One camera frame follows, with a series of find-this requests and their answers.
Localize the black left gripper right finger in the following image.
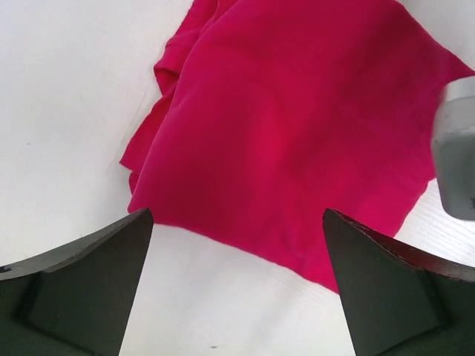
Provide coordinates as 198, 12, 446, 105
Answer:
323, 209, 474, 355

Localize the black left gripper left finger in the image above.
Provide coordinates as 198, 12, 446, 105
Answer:
1, 209, 154, 355

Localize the magenta t-shirt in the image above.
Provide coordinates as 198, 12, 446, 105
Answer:
121, 1, 472, 291

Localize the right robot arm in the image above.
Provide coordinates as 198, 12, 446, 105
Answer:
431, 76, 474, 221

